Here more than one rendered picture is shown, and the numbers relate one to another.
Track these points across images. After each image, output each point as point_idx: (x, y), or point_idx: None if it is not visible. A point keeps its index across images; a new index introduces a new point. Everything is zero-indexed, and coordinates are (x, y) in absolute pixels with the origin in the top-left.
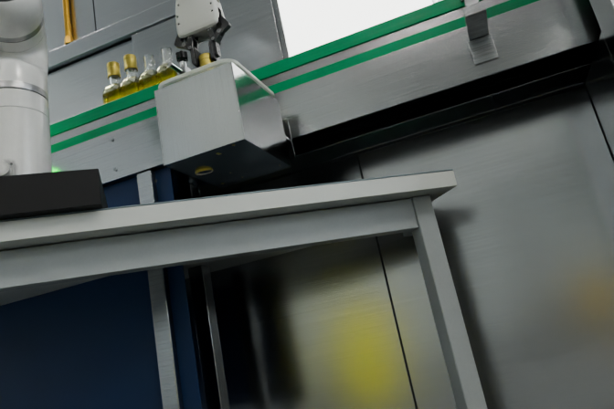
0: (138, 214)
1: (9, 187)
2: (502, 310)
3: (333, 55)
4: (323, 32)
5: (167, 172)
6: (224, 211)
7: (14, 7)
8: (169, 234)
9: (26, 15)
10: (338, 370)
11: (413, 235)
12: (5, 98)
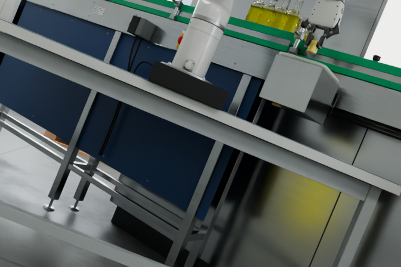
0: (234, 121)
1: (188, 81)
2: (383, 260)
3: (389, 74)
4: (399, 44)
5: (259, 82)
6: (273, 141)
7: None
8: (242, 134)
9: None
10: (283, 225)
11: (359, 201)
12: (206, 28)
